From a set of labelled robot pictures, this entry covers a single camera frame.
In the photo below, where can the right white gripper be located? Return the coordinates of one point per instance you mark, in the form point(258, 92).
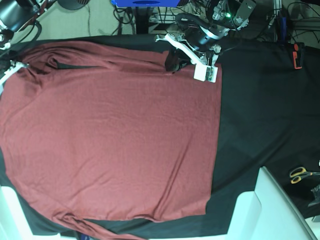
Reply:
point(14, 67)

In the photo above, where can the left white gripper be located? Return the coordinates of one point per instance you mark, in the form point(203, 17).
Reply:
point(181, 54)

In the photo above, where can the red long-sleeve T-shirt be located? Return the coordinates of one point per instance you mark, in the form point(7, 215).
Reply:
point(92, 133)

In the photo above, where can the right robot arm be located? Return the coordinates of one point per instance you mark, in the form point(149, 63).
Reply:
point(15, 16)

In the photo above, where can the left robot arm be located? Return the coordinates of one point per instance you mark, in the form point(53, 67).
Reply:
point(198, 43)

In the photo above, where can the blue plastic box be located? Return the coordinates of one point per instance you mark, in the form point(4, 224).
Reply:
point(145, 3)

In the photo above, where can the black round base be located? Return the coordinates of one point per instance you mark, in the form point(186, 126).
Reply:
point(73, 5)

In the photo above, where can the black table cloth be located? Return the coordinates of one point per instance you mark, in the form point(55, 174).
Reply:
point(270, 116)

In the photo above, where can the orange and black clamp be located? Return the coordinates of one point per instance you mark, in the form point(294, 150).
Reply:
point(298, 55)

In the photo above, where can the black stand post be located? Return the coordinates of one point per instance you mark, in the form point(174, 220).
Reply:
point(142, 16)

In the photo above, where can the yellow-handled scissors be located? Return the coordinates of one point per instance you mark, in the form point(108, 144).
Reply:
point(300, 173)

